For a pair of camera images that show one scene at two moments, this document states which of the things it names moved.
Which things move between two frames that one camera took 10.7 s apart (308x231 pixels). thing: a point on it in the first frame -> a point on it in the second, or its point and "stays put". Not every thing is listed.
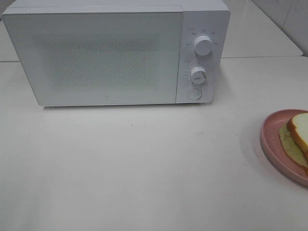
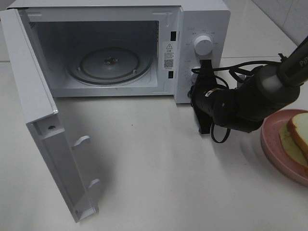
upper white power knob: (203, 45) stays put
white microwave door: (76, 58) -> (42, 116)
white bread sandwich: (293, 138) stays put
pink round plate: (272, 145) stays put
